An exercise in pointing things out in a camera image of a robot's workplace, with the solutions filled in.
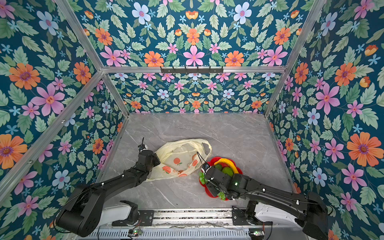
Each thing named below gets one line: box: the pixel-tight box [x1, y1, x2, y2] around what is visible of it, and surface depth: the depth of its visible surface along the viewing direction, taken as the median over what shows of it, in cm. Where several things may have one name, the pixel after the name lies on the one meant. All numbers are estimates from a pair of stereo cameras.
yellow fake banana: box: [213, 158, 239, 175], surface depth 88 cm
